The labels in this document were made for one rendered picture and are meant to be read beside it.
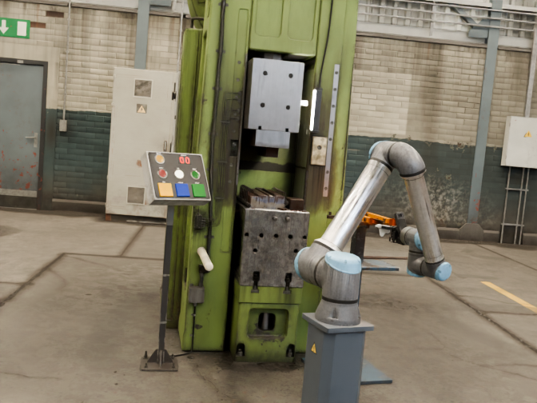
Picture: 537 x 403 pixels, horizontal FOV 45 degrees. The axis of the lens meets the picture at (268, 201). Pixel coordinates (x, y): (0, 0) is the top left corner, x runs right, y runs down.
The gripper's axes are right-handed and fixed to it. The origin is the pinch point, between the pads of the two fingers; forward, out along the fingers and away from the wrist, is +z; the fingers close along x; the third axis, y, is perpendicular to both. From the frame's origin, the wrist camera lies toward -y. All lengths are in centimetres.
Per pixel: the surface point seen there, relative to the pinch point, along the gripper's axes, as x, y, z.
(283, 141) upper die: -43, -39, 54
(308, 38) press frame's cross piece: -28, -100, 67
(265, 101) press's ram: -55, -61, 55
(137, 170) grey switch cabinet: -57, 20, 597
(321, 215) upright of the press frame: -10, 4, 64
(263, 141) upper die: -54, -38, 55
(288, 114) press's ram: -41, -54, 54
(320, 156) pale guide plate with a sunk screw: -16, -32, 62
